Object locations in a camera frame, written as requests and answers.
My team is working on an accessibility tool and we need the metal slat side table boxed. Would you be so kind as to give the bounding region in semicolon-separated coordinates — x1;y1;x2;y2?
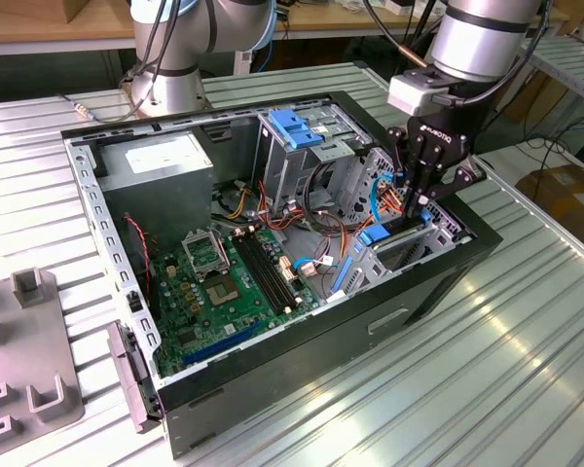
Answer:
520;36;584;142

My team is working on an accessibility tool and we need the grey metal drive cage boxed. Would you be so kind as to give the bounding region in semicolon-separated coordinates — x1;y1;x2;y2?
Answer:
251;96;374;218

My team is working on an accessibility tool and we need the wooden workbench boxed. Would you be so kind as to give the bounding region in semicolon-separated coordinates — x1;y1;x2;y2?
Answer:
0;0;570;57

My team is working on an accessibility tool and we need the grey power supply unit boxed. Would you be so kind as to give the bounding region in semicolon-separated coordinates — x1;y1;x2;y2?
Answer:
95;129;216;254

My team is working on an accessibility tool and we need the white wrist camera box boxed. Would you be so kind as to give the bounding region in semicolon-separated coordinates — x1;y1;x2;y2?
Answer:
387;72;452;117

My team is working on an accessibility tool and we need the black RAM slot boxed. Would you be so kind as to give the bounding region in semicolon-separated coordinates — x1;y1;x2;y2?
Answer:
249;229;302;305
231;234;284;315
243;231;296;308
237;233;290;312

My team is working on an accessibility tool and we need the blue plastic drive bracket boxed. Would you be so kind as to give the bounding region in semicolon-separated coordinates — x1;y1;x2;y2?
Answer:
268;109;323;150

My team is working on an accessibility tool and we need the blue data wire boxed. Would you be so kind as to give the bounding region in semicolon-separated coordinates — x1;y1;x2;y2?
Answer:
369;170;406;226

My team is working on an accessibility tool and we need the orange red power wire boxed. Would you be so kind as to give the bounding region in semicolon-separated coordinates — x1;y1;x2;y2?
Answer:
379;184;413;213

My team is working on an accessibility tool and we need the grey metal disk bay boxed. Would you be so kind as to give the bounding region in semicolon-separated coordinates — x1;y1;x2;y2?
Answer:
328;145;471;299

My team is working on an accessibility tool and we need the blue expansion slot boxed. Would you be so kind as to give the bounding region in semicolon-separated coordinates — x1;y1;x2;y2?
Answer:
182;318;263;367

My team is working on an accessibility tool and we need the grey parts rack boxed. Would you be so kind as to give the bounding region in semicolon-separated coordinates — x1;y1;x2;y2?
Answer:
0;267;87;451

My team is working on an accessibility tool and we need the black cable copper connector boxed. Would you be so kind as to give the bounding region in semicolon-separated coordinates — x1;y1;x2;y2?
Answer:
362;0;434;69

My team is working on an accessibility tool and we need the hard disk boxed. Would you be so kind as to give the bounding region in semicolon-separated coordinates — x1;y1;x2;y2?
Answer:
333;207;433;294

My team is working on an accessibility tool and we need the red black twisted wire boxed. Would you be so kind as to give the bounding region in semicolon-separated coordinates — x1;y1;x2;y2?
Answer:
123;213;153;298

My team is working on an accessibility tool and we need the yellow orange wire bundle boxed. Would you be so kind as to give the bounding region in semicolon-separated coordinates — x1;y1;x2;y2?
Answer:
221;187;254;220

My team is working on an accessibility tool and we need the brown cardboard box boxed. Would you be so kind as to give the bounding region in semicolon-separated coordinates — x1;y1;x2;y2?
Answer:
515;163;584;237

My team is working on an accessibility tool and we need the black camera cable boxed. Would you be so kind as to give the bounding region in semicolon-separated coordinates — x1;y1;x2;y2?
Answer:
432;0;555;107

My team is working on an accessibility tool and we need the metal socket cover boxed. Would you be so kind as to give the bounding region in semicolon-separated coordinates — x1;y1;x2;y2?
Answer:
180;228;232;281

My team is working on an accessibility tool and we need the grey cable with metal plug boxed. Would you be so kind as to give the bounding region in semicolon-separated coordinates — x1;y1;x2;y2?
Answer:
60;0;181;123

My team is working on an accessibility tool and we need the grey case latch panel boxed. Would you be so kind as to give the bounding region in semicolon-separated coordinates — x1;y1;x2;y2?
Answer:
105;321;163;434

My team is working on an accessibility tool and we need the black wire bundle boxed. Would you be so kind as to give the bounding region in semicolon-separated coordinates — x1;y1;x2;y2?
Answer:
301;164;352;235

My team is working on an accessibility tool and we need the black open PC case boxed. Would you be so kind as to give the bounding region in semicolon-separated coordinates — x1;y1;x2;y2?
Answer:
59;90;503;461

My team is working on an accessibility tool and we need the red wire bundle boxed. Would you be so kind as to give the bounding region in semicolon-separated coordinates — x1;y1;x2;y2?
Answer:
256;179;322;234

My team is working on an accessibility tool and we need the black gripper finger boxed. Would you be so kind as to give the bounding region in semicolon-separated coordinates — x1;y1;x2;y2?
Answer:
386;126;426;217
419;144;488;217

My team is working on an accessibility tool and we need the green motherboard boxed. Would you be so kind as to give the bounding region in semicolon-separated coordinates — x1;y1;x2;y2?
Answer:
148;224;325;379

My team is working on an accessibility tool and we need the blue wire white connector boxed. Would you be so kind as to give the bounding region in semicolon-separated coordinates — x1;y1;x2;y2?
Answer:
291;256;340;279

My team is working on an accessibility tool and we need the CPU socket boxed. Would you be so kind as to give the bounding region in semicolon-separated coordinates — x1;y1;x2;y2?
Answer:
200;272;245;310

